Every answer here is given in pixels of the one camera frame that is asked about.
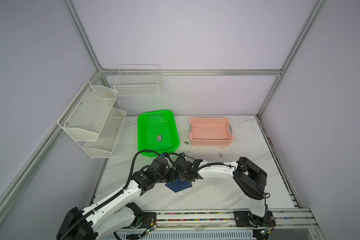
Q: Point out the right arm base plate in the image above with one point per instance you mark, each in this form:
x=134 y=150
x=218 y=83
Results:
x=247 y=219

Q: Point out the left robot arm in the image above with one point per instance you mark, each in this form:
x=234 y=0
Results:
x=117 y=210

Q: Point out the pink plastic basket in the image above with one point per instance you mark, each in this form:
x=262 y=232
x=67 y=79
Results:
x=211 y=132

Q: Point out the aluminium mounting rail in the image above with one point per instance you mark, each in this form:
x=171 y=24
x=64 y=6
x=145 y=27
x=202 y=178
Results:
x=220 y=219

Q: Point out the dark blue paper napkin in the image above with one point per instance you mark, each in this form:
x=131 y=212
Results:
x=178 y=185

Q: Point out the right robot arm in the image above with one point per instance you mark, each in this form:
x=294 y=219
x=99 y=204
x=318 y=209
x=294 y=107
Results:
x=250 y=178

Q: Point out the white mesh shelf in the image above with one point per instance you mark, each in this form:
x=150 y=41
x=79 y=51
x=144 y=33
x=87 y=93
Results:
x=106 y=142
x=85 y=122

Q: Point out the green plastic basket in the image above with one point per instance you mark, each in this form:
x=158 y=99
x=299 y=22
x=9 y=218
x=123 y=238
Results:
x=152 y=124

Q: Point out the white wire wall basket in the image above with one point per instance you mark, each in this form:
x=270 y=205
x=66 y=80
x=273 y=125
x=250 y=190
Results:
x=138 y=80

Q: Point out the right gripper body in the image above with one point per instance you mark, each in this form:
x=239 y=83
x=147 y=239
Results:
x=182 y=176

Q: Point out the white mesh lower shelf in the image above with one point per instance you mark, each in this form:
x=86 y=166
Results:
x=106 y=142

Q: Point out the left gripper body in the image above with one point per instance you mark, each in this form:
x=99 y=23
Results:
x=168 y=176

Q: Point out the white mesh upper shelf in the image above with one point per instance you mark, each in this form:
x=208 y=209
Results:
x=85 y=122

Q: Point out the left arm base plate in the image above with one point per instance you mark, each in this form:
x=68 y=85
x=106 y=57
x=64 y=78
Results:
x=144 y=220

